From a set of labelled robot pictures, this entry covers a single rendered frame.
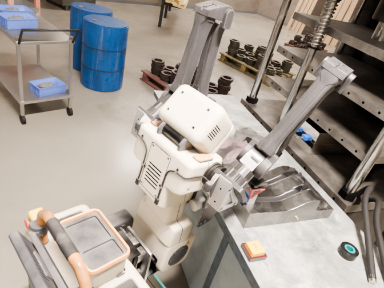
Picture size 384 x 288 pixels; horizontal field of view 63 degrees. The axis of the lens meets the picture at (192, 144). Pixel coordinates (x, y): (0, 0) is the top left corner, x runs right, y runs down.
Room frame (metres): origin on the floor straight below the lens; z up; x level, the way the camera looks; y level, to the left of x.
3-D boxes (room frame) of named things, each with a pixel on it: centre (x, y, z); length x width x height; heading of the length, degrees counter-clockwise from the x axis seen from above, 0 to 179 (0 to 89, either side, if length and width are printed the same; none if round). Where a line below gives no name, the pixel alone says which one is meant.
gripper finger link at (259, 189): (1.09, -0.30, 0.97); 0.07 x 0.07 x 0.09; 29
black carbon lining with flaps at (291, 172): (1.26, -0.46, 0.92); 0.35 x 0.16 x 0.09; 118
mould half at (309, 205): (1.26, -0.48, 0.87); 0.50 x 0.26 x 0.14; 118
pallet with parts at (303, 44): (9.19, -2.35, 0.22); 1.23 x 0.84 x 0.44; 143
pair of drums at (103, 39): (4.01, 1.54, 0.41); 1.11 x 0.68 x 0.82; 53
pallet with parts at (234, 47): (6.17, -0.82, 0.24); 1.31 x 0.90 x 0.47; 49
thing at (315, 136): (2.11, -0.93, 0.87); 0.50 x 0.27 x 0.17; 118
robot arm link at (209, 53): (1.26, 0.03, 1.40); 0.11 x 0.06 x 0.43; 51
